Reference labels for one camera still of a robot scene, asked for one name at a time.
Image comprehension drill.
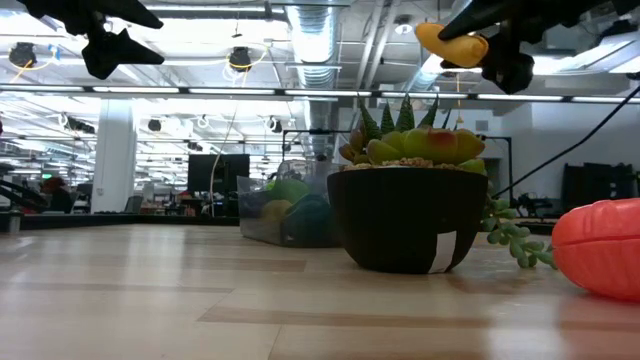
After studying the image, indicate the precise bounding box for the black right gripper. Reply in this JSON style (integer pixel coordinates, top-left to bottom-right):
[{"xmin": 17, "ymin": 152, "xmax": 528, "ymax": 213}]
[{"xmin": 436, "ymin": 0, "xmax": 640, "ymax": 96}]

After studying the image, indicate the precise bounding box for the green toy cabbage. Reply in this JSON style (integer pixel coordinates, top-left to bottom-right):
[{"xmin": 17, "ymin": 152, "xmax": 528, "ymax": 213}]
[{"xmin": 266, "ymin": 177, "xmax": 312, "ymax": 204}]

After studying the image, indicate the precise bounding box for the white building pillar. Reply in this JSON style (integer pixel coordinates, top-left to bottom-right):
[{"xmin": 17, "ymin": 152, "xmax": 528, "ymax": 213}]
[{"xmin": 91, "ymin": 98, "xmax": 137, "ymax": 214}]

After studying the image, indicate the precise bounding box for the yellow toy lemon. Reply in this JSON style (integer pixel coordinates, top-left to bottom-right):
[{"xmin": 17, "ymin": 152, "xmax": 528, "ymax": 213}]
[{"xmin": 259, "ymin": 198, "xmax": 294, "ymax": 225}]

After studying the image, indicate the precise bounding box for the green toy bell pepper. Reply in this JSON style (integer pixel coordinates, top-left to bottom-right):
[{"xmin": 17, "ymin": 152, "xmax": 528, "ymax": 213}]
[{"xmin": 283, "ymin": 193, "xmax": 335, "ymax": 247}]

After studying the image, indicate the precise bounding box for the grey translucent plastic bin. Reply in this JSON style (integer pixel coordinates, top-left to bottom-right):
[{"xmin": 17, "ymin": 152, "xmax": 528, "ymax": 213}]
[{"xmin": 236, "ymin": 159, "xmax": 347, "ymax": 249}]

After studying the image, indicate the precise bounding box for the black plant pot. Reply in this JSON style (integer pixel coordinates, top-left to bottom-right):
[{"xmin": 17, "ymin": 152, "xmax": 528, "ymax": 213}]
[{"xmin": 327, "ymin": 167, "xmax": 490, "ymax": 275}]

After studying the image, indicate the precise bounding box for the yellow toy banana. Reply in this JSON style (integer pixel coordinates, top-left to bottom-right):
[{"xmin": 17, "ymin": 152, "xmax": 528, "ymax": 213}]
[{"xmin": 414, "ymin": 21, "xmax": 490, "ymax": 70}]

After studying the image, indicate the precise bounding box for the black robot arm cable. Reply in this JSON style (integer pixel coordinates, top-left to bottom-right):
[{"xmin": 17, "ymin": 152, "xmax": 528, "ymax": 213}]
[{"xmin": 491, "ymin": 83, "xmax": 640, "ymax": 200}]

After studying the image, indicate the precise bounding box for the black table edge frame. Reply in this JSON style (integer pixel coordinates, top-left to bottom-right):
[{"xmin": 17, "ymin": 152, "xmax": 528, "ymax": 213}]
[{"xmin": 0, "ymin": 212, "xmax": 241, "ymax": 233}]

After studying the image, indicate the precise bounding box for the green succulent plant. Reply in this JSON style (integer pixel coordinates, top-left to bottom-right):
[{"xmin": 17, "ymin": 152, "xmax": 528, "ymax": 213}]
[{"xmin": 338, "ymin": 93, "xmax": 559, "ymax": 271}]

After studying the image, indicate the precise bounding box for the black metal frame stand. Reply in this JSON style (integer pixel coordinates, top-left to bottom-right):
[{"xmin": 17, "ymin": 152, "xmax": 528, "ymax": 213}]
[{"xmin": 478, "ymin": 134, "xmax": 514, "ymax": 202}]

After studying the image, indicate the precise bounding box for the person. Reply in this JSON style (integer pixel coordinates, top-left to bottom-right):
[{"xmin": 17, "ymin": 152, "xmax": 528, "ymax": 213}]
[{"xmin": 39, "ymin": 175, "xmax": 75, "ymax": 215}]

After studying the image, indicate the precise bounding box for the white hanging cable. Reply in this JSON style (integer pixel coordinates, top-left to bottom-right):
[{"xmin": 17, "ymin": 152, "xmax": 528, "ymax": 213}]
[{"xmin": 208, "ymin": 63, "xmax": 242, "ymax": 217}]

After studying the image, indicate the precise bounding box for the black shelving unit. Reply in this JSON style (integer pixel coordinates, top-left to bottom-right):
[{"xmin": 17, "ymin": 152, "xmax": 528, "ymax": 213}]
[{"xmin": 562, "ymin": 162, "xmax": 639, "ymax": 211}]

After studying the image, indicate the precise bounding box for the long ceiling light strip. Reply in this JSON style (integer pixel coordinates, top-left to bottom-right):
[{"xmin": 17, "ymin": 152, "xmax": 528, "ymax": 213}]
[{"xmin": 0, "ymin": 83, "xmax": 640, "ymax": 104}]

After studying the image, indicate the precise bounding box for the orange ridged toy vegetable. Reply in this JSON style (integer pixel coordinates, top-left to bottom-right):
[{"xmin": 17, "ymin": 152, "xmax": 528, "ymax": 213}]
[{"xmin": 551, "ymin": 197, "xmax": 640, "ymax": 303}]

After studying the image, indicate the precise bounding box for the black ceiling camera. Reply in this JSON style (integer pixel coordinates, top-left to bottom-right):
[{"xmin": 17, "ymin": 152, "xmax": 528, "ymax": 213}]
[
  {"xmin": 8, "ymin": 41, "xmax": 38, "ymax": 69},
  {"xmin": 228, "ymin": 45, "xmax": 253, "ymax": 72}
]

